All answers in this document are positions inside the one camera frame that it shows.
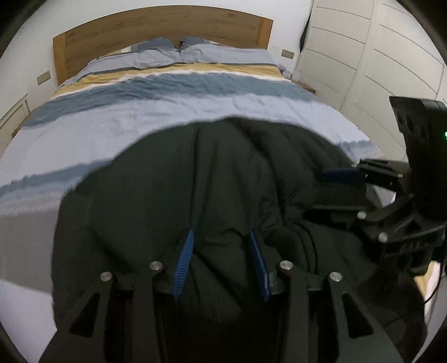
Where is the black puffer jacket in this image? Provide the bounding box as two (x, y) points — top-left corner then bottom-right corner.
(51, 117), (429, 363)

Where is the bed with striped duvet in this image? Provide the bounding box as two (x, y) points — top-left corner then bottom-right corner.
(0, 63), (447, 363)

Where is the white wardrobe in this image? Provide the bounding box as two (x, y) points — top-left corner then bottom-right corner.
(295, 0), (447, 164)

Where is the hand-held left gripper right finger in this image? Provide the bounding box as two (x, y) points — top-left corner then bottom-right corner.
(248, 228), (406, 363)

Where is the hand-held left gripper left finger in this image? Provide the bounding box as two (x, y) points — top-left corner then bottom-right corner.
(38, 228), (195, 363)

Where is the grey blue pillow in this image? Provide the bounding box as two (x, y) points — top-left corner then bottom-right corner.
(75, 38), (183, 79)
(179, 36), (280, 68)

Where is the wooden nightstand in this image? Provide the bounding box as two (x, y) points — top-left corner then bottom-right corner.
(291, 80), (317, 95)

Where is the thin dark cable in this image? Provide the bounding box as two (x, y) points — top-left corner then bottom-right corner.
(422, 260), (447, 308)

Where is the wooden headboard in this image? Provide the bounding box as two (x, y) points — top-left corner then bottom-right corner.
(52, 6), (274, 86)

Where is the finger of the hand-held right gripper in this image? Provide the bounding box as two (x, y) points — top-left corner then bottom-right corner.
(304, 194), (416, 245)
(319, 159), (413, 191)

